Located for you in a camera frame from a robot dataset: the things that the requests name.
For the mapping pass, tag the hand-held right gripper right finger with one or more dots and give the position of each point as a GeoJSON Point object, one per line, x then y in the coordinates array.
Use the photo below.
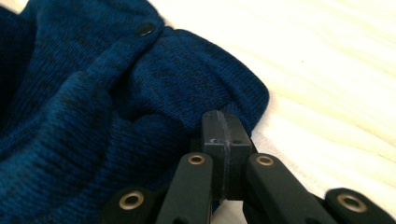
{"type": "Point", "coordinates": [238, 140]}

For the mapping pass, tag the blue knit garment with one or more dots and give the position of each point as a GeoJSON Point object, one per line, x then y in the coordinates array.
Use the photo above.
{"type": "Point", "coordinates": [77, 109]}

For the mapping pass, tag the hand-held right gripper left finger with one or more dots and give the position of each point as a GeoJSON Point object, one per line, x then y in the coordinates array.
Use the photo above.
{"type": "Point", "coordinates": [215, 133]}

